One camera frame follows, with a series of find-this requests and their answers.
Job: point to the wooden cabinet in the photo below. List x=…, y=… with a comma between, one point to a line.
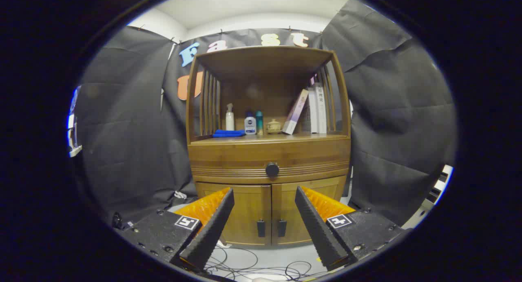
x=261, y=61

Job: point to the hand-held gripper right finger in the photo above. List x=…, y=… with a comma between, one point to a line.
x=322, y=233

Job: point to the white shelf unit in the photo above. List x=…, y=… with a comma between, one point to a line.
x=440, y=184

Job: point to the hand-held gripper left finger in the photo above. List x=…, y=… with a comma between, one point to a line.
x=212, y=233

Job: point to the white bottle blue pump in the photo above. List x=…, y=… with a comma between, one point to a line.
x=250, y=125

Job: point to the wooden countertop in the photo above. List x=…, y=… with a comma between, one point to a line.
x=269, y=137

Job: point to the white spray bottle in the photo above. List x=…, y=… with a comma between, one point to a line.
x=230, y=121

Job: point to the wooden cabinet door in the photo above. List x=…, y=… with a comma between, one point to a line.
x=285, y=204
x=253, y=204

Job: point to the teal bottle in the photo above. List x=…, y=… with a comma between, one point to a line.
x=259, y=123

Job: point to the beige lidded teacup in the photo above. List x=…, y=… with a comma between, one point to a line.
x=273, y=127

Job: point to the white blue equipment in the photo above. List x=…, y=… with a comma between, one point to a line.
x=73, y=127

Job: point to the purple cover book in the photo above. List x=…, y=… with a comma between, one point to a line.
x=294, y=114

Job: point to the black floor device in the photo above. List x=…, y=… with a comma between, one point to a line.
x=118, y=220

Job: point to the wooden drawer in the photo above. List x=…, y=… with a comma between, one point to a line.
x=228, y=155

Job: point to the white spine book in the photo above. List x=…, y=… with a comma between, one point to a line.
x=322, y=110

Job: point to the blue folded cloth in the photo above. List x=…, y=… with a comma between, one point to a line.
x=228, y=133

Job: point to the black drawer knob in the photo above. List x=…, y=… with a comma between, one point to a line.
x=272, y=169

